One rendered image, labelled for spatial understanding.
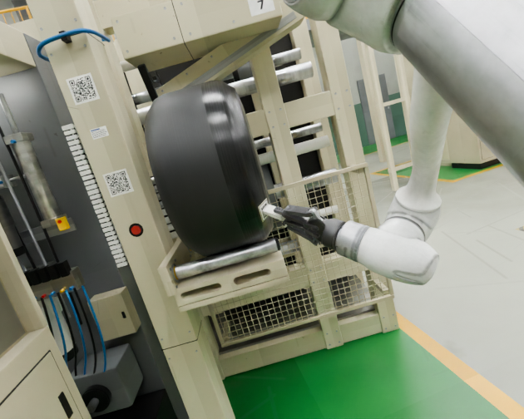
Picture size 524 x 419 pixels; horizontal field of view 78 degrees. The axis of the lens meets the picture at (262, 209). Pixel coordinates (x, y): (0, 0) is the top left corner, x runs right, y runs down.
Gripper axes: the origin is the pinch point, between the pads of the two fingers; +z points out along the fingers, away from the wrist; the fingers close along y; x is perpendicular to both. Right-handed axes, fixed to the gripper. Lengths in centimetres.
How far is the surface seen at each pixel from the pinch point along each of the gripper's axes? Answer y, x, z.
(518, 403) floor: 95, 26, -78
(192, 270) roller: 14.9, -21.3, 20.4
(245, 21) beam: -33, 53, 43
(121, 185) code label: -8, -17, 47
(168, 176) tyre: -16.9, -13.9, 21.1
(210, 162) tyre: -17.6, -5.4, 13.4
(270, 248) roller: 14.9, -2.5, 3.3
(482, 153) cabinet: 240, 400, -21
